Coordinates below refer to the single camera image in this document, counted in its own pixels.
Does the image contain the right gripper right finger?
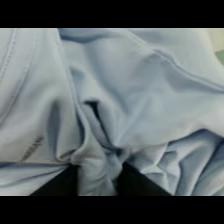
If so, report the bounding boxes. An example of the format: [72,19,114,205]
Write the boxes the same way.
[115,161,173,197]

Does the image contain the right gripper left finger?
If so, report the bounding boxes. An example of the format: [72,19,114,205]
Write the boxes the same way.
[30,164,80,197]

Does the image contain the light blue shirt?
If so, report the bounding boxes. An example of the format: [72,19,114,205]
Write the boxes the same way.
[0,27,224,197]

